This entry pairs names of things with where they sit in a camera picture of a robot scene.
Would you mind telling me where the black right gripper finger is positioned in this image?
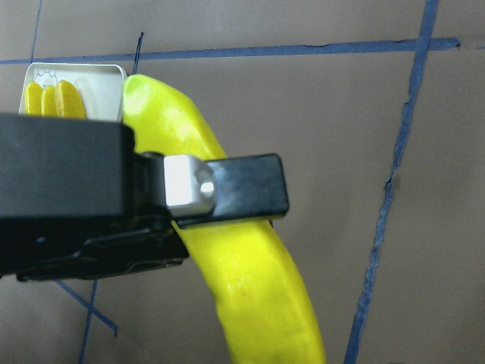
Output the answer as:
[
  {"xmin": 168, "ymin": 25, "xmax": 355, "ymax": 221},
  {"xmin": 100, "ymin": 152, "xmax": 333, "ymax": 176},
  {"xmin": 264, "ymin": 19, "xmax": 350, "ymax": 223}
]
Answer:
[{"xmin": 164, "ymin": 154, "xmax": 289, "ymax": 228}]

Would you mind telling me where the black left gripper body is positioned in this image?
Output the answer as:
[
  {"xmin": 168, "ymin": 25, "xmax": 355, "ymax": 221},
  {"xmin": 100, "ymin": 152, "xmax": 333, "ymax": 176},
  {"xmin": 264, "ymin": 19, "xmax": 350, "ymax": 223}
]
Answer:
[{"xmin": 1, "ymin": 114, "xmax": 189, "ymax": 281}]

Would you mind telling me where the greenish yellow banana back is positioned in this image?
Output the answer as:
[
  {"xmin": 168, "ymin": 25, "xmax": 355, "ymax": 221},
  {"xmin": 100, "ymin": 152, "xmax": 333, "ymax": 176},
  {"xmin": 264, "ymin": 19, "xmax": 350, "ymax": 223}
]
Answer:
[{"xmin": 54, "ymin": 80, "xmax": 86, "ymax": 120}]

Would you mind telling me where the yellow banana top long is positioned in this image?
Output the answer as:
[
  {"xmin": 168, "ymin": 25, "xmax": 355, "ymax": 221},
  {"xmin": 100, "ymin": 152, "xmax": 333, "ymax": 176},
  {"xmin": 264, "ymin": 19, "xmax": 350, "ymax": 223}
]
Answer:
[{"xmin": 41, "ymin": 85, "xmax": 58, "ymax": 117}]

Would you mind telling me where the white bear print tray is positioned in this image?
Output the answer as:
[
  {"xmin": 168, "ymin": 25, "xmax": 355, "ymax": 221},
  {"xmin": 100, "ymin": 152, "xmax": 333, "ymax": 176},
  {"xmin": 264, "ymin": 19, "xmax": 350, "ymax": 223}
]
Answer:
[{"xmin": 23, "ymin": 62, "xmax": 127, "ymax": 122}]

